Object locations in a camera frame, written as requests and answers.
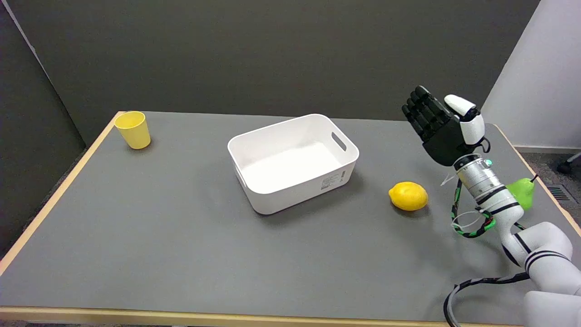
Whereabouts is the black chair caster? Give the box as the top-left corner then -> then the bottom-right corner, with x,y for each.
557,154 -> 581,175

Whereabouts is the yellow plastic cup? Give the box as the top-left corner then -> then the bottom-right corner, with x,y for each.
114,111 -> 151,150

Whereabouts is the green pear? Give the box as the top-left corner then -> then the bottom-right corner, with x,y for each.
506,175 -> 538,210

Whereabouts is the black and green braided cable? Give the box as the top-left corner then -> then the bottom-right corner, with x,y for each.
444,178 -> 532,327

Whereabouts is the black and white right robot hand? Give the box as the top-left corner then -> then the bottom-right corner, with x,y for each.
401,85 -> 491,167

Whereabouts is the white plastic storage bin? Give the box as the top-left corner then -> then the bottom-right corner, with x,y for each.
227,114 -> 360,215

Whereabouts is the yellow lemon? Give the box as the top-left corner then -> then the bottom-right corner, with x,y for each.
389,182 -> 428,212

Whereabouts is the floor vent grille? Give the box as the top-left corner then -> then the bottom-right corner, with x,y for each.
546,184 -> 573,203

